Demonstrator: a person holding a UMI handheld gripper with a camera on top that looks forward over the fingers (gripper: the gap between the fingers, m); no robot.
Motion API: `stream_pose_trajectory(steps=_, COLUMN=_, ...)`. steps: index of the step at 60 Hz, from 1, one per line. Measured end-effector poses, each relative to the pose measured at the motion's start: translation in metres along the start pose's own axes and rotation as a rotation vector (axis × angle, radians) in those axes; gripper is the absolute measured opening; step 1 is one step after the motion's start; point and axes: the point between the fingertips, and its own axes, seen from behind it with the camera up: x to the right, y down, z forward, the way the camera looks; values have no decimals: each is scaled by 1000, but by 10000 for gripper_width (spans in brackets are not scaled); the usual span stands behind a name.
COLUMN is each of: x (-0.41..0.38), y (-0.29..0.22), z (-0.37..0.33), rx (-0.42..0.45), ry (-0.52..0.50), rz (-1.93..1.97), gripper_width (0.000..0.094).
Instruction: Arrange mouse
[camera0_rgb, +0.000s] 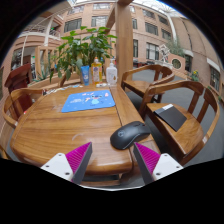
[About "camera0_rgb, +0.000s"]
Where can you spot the white metal sculpture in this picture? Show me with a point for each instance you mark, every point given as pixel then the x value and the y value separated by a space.
pixel 164 53

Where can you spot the white crumpled wrapper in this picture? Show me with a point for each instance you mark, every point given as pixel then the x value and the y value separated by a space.
pixel 101 85

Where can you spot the dark red wooden lectern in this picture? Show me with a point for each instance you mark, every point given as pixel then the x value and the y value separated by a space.
pixel 18 78

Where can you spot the blue cartoon mouse pad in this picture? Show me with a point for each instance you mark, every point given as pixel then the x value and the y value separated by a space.
pixel 88 101

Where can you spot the white pump bottle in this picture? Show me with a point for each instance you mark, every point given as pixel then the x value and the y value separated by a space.
pixel 111 75

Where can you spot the black computer mouse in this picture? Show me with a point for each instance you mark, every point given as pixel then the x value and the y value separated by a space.
pixel 128 135

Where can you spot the blue squeeze tube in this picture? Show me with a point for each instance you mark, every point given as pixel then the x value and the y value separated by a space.
pixel 85 75

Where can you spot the black notebook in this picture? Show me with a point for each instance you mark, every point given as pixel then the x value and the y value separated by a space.
pixel 171 117

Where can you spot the yellow flowering plant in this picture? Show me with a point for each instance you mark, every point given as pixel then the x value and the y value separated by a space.
pixel 194 76

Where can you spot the green potted plant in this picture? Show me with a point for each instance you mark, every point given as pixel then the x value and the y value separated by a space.
pixel 80 50

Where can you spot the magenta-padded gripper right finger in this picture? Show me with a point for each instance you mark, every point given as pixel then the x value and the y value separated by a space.
pixel 165 164

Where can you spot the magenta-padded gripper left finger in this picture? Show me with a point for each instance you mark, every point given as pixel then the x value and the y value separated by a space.
pixel 60 163

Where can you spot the yellow dish soap bottle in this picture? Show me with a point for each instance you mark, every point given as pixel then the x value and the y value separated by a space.
pixel 96 71

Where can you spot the wooden pillar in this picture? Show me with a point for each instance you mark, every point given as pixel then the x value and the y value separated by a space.
pixel 124 43

